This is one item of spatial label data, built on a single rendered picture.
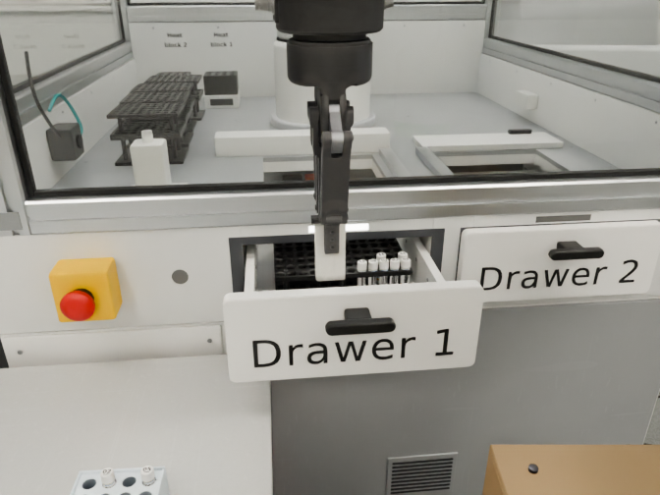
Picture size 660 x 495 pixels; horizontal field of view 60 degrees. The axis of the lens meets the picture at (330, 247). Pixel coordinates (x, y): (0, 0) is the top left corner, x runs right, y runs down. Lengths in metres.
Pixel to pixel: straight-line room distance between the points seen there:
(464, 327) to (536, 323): 0.26
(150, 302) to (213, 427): 0.21
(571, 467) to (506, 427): 0.50
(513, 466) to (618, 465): 0.09
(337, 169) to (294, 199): 0.25
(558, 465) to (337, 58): 0.38
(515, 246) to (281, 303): 0.35
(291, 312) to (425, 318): 0.15
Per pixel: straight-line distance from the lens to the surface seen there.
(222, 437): 0.70
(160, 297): 0.81
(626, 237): 0.90
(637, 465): 0.57
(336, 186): 0.51
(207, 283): 0.80
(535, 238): 0.83
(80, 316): 0.76
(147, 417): 0.75
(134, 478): 0.64
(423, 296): 0.64
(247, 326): 0.64
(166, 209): 0.75
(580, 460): 0.55
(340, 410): 0.93
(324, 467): 1.01
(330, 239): 0.56
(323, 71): 0.49
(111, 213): 0.78
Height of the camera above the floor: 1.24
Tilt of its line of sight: 25 degrees down
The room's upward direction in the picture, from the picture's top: straight up
